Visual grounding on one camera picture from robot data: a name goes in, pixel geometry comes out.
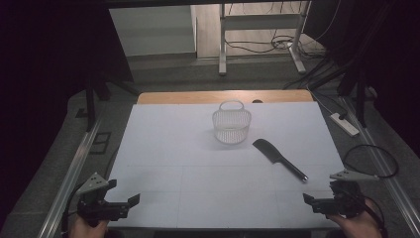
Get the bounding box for aluminium floor rail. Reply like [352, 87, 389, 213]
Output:
[37, 119, 103, 238]
[339, 94, 420, 238]

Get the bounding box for white plastic mesh basket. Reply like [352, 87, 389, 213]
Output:
[211, 99, 253, 146]

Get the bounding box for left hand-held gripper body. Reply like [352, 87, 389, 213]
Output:
[76, 172, 132, 228]

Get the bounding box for black cables on floor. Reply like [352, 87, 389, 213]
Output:
[224, 0, 345, 61]

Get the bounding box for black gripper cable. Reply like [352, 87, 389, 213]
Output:
[60, 181, 87, 236]
[342, 144, 400, 238]

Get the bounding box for black floor plate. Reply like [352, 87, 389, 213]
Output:
[88, 131, 113, 156]

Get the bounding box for black kitchen knife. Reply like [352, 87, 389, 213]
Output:
[252, 138, 309, 182]

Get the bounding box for person's right hand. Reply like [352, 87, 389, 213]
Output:
[326, 199, 384, 238]

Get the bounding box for white power strip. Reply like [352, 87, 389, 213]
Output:
[329, 112, 361, 138]

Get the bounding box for white metal desk frame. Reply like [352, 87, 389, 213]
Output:
[217, 0, 313, 77]

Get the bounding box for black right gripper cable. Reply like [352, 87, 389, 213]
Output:
[342, 144, 400, 238]

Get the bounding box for person's left hand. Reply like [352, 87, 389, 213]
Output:
[68, 213, 110, 238]

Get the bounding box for black tripod stand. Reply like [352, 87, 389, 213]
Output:
[282, 49, 379, 129]
[82, 70, 141, 133]

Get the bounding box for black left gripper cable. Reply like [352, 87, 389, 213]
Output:
[60, 181, 87, 236]

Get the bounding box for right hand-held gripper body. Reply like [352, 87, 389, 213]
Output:
[311, 169, 380, 220]

